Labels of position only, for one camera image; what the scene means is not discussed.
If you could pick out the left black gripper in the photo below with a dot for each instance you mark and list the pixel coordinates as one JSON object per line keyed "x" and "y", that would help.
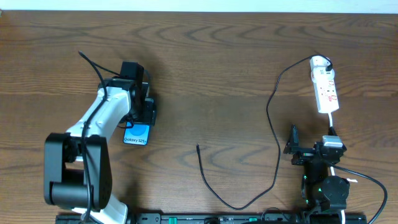
{"x": 148, "y": 112}

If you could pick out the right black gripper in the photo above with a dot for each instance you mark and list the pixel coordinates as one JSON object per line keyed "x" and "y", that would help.
{"x": 306, "y": 154}

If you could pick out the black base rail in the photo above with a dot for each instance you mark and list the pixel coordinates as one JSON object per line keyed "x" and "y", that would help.
{"x": 155, "y": 218}

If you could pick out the blue Galaxy smartphone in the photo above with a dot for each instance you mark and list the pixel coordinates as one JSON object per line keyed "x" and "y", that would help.
{"x": 136, "y": 134}

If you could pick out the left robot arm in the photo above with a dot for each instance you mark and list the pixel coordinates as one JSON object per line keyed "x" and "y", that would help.
{"x": 77, "y": 169}

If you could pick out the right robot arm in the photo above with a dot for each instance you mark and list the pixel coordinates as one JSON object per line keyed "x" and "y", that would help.
{"x": 324, "y": 192}

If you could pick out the white power strip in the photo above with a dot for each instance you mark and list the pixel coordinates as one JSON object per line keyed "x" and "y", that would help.
{"x": 322, "y": 75}

